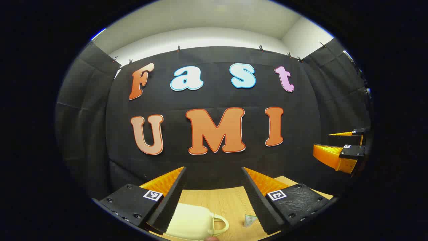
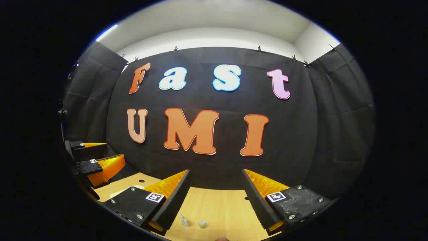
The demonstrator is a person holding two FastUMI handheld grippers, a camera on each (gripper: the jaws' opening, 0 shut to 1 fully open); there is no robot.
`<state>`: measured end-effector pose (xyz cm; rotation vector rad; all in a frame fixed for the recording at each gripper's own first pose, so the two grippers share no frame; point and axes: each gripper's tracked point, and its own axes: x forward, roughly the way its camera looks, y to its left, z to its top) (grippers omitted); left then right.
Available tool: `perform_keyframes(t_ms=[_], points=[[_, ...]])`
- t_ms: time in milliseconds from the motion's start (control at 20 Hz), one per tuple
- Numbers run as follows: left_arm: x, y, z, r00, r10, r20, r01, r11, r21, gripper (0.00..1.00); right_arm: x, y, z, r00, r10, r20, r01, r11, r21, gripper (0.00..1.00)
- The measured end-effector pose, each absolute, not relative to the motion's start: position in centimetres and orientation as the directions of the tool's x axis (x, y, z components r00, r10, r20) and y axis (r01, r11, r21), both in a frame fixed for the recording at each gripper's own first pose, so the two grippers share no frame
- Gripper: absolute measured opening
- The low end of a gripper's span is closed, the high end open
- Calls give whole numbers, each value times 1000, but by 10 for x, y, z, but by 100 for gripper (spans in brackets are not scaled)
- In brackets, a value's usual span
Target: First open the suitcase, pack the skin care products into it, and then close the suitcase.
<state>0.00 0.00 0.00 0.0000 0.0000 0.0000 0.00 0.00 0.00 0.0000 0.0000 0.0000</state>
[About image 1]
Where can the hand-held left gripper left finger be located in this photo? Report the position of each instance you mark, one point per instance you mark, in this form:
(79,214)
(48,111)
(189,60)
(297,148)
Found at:
(172,201)

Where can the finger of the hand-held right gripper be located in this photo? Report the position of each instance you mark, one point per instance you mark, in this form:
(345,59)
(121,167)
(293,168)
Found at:
(351,152)
(344,140)

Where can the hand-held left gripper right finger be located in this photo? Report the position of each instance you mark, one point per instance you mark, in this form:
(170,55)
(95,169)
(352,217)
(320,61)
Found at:
(257,204)

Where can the large green white tube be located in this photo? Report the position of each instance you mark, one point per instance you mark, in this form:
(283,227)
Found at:
(249,220)

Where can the black backdrop cloth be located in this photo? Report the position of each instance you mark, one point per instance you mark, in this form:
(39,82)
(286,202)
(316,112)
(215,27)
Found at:
(174,100)

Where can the row of small black clips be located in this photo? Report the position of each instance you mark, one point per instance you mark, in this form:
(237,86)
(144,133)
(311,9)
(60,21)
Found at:
(178,49)

